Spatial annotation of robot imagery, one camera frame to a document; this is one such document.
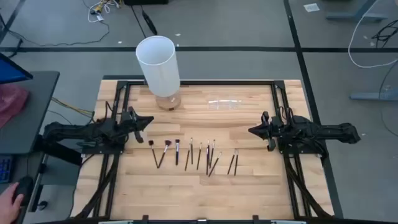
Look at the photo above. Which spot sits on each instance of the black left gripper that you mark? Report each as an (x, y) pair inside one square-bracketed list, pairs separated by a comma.
[(129, 123)]

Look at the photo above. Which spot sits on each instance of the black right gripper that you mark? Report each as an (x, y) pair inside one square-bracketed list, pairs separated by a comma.
[(278, 129)]

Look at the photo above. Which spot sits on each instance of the fan-head black makeup brush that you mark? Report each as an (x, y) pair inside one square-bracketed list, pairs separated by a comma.
[(168, 142)]

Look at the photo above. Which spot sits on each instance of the thin black makeup brush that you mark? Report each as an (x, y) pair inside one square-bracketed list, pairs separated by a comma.
[(212, 153), (236, 162), (231, 161)]

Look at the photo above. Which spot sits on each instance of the thick black makeup brush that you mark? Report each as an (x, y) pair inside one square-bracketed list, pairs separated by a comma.
[(177, 152)]

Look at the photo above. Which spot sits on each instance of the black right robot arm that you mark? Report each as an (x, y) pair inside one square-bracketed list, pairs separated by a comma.
[(326, 132)]

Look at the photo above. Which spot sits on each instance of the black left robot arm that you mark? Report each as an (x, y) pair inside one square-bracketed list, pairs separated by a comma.
[(77, 132)]

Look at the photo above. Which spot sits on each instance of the clear acrylic organizer box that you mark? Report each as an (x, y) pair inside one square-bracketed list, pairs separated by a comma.
[(224, 104)]

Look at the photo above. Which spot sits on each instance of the white shade wooden base lamp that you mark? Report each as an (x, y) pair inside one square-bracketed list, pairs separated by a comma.
[(158, 68)]

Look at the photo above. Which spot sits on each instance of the black side desk leg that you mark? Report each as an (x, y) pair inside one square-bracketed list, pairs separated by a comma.
[(59, 152)]

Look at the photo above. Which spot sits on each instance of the black power adapter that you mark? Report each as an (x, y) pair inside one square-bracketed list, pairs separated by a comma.
[(149, 22)]

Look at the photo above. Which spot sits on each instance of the grey side desk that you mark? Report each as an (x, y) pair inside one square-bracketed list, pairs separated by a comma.
[(37, 118)]

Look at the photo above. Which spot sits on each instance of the blue-grey desk foot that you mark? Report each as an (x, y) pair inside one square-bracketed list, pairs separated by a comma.
[(354, 17), (373, 96)]

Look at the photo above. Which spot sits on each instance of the black box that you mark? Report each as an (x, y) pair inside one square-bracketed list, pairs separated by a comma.
[(146, 2)]

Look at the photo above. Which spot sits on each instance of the black caster wheel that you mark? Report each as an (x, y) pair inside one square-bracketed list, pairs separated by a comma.
[(42, 205)]

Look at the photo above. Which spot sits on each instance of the black computer mouse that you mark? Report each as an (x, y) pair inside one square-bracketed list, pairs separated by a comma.
[(25, 186)]

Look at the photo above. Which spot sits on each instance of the pink cloth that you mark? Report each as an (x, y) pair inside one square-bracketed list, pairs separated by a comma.
[(11, 101)]

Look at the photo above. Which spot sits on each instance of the white paper sheet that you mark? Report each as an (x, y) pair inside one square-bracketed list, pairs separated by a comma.
[(311, 7)]

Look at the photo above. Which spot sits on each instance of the blue screen monitor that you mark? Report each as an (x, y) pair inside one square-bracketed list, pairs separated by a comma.
[(11, 70)]

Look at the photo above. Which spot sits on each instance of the dark computer keyboard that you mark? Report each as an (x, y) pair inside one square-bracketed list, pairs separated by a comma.
[(5, 169)]

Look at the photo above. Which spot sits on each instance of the person's hand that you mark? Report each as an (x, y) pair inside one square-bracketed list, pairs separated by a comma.
[(9, 207)]

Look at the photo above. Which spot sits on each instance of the black aluminium table frame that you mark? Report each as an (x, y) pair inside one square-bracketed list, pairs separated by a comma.
[(192, 82)]

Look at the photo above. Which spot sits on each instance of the silver-faced table-level camera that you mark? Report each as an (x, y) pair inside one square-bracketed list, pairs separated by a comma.
[(202, 221)]

